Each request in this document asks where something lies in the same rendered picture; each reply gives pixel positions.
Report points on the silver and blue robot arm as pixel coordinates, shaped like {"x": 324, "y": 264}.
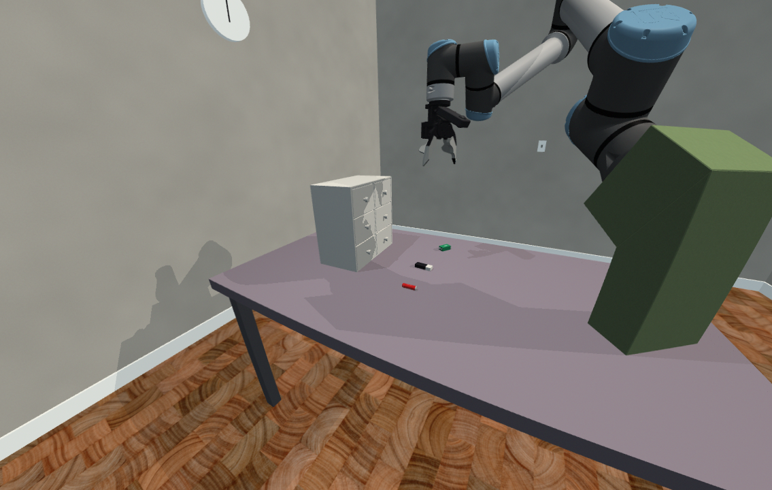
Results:
{"x": 631, "y": 60}

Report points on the white drawer with knob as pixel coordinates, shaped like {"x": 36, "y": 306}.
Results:
{"x": 362, "y": 199}
{"x": 382, "y": 196}

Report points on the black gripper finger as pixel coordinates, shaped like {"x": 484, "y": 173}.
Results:
{"x": 428, "y": 147}
{"x": 450, "y": 146}

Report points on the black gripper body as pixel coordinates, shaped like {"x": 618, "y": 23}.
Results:
{"x": 444, "y": 127}

